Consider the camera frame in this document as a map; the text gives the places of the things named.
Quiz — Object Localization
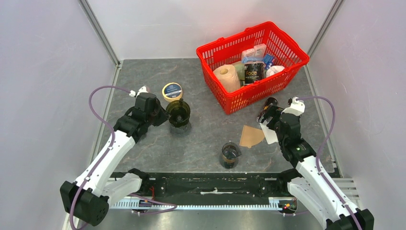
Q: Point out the red plastic basket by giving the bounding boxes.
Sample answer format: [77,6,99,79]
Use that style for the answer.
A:
[196,22,310,115]

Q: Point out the blue packet in basket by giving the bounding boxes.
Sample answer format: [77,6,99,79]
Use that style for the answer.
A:
[262,54,275,69]

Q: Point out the glass jar with brown band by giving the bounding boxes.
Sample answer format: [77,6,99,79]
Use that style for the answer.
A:
[219,142,242,169]

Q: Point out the white box in basket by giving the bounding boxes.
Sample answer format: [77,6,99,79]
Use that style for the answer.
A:
[253,43,267,59]
[241,48,255,63]

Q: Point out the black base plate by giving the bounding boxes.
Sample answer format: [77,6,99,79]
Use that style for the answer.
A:
[130,168,292,206]

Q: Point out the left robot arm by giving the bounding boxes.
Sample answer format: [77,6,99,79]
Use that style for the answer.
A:
[60,92,168,226]

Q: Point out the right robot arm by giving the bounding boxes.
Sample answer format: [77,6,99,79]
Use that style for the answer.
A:
[257,97,375,230]

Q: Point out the white paper sheet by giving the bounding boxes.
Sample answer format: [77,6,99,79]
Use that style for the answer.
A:
[260,124,278,144]

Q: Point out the dark green glass dripper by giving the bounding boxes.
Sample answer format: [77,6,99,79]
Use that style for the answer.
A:
[166,99,191,128]

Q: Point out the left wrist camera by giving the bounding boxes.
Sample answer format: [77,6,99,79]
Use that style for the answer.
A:
[129,85,150,98]

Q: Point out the brown paper coffee filter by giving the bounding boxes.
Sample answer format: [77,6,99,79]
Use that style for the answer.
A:
[239,125,265,148]

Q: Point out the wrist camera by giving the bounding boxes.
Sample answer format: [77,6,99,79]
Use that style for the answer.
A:
[282,97,305,116]
[129,85,150,98]

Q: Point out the black face tissue pack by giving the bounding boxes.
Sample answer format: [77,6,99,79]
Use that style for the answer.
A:
[244,61,265,85]

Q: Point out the white plastic bag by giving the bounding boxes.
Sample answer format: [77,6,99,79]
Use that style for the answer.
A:
[265,65,285,78]

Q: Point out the beige paper towel roll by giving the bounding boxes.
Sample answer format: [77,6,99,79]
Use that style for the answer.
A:
[214,65,241,93]

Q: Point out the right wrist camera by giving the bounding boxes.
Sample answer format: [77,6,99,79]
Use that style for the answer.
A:
[282,97,305,116]

